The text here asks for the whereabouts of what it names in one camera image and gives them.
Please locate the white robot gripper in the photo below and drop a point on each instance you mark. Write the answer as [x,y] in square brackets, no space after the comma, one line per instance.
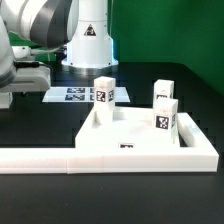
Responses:
[30,77]

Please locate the white marker sheet with tags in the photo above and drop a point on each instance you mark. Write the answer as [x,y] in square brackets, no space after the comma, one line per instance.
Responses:
[80,94]

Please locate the white L-shaped obstacle fence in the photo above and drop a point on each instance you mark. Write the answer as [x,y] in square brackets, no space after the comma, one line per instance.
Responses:
[198,155]

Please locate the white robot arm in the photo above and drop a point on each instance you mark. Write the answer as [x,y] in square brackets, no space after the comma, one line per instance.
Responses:
[80,25]

